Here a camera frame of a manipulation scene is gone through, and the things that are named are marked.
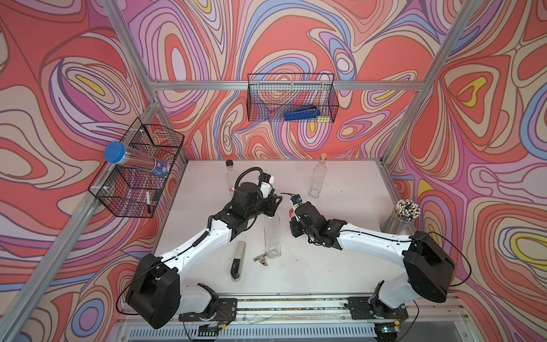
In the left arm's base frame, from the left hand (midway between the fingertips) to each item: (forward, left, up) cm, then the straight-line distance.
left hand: (282, 198), depth 79 cm
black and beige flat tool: (-18, +17, -17) cm, 30 cm away
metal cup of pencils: (-5, -47, -9) cm, 48 cm away
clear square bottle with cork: (+20, -18, -11) cm, 29 cm away
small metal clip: (-15, +8, -20) cm, 27 cm away
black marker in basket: (-3, +47, +5) cm, 48 cm away
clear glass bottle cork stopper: (-7, +4, -18) cm, 20 cm away
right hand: (-4, -5, -12) cm, 14 cm away
